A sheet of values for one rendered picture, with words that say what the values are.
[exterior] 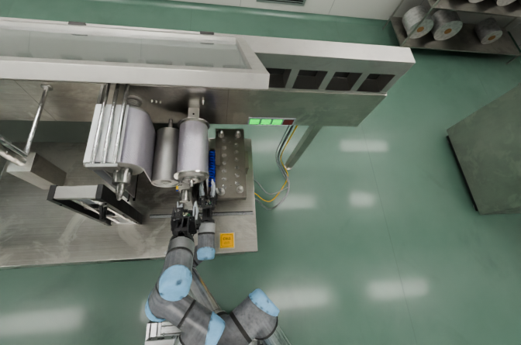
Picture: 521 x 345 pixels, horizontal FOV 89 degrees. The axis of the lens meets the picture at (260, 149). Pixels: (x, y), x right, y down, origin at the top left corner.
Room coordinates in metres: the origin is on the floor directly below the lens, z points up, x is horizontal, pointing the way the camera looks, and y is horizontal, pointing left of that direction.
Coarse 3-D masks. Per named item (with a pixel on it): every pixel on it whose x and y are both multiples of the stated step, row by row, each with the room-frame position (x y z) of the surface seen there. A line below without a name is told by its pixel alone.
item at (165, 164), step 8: (160, 128) 0.49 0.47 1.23; (168, 128) 0.49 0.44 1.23; (160, 136) 0.44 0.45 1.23; (168, 136) 0.45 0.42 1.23; (176, 136) 0.47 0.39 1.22; (160, 144) 0.41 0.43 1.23; (168, 144) 0.42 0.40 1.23; (176, 144) 0.44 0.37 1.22; (160, 152) 0.37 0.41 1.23; (168, 152) 0.39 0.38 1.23; (176, 152) 0.40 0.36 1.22; (160, 160) 0.34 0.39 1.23; (168, 160) 0.35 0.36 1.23; (176, 160) 0.37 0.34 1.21; (160, 168) 0.30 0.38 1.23; (168, 168) 0.32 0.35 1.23; (176, 168) 0.33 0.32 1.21; (152, 176) 0.27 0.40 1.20; (160, 176) 0.27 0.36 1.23; (168, 176) 0.28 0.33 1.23; (152, 184) 0.24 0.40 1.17; (160, 184) 0.26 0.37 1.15; (168, 184) 0.27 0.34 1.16; (176, 184) 0.28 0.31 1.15
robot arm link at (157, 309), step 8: (152, 296) -0.11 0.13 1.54; (160, 296) -0.10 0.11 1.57; (152, 304) -0.12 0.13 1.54; (160, 304) -0.11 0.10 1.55; (168, 304) -0.11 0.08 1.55; (176, 304) -0.10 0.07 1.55; (184, 304) -0.10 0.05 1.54; (152, 312) -0.14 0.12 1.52; (160, 312) -0.13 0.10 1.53; (168, 312) -0.13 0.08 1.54; (176, 312) -0.12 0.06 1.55; (184, 312) -0.11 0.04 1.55; (152, 320) -0.16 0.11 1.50; (160, 320) -0.16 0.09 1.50; (168, 320) -0.15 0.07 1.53; (176, 320) -0.14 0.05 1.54
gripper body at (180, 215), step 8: (176, 216) 0.11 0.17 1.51; (184, 216) 0.11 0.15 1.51; (192, 216) 0.12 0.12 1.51; (176, 224) 0.09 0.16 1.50; (184, 224) 0.09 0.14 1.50; (192, 224) 0.10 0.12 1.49; (176, 232) 0.06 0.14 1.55; (184, 232) 0.07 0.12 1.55; (192, 232) 0.08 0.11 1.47; (192, 240) 0.06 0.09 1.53
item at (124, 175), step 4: (120, 168) 0.21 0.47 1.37; (124, 168) 0.22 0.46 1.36; (128, 168) 0.23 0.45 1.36; (116, 172) 0.20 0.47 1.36; (120, 172) 0.20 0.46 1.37; (124, 172) 0.21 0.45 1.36; (128, 172) 0.22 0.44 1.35; (132, 172) 0.22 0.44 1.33; (116, 176) 0.18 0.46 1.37; (120, 176) 0.19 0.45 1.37; (124, 176) 0.19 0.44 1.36; (128, 176) 0.20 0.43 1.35; (112, 180) 0.17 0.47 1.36; (116, 180) 0.17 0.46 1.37; (120, 180) 0.18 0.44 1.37; (124, 180) 0.18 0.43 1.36; (128, 180) 0.19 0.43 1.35; (112, 184) 0.16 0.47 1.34; (128, 184) 0.18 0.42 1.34
